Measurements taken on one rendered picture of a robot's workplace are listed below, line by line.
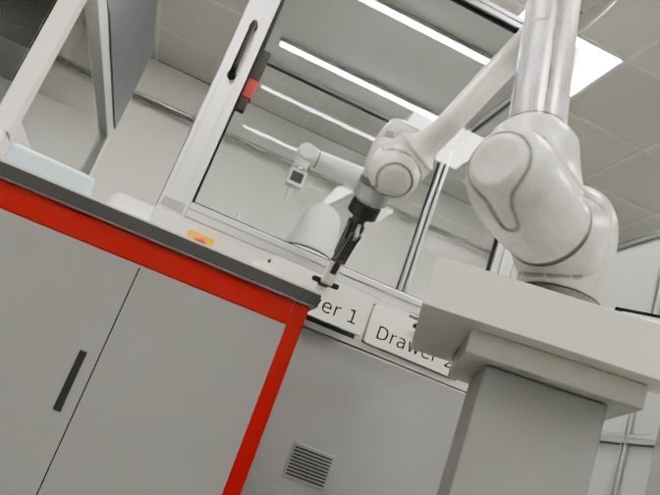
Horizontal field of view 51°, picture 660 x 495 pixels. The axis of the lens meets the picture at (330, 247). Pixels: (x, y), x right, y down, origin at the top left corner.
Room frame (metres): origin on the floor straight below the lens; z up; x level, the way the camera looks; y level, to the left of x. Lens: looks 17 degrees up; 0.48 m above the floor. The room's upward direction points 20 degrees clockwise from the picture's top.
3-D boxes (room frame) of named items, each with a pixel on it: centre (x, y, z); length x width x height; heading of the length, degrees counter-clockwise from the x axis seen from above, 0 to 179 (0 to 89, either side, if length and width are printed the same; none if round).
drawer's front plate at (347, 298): (1.77, -0.01, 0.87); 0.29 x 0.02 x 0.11; 101
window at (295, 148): (1.86, -0.04, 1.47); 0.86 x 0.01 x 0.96; 101
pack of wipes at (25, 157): (1.21, 0.51, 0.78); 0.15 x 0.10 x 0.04; 106
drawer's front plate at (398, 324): (1.88, -0.31, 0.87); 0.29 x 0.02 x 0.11; 101
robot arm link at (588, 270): (1.20, -0.41, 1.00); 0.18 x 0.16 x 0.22; 135
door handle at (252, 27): (1.73, 0.42, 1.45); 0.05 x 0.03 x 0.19; 11
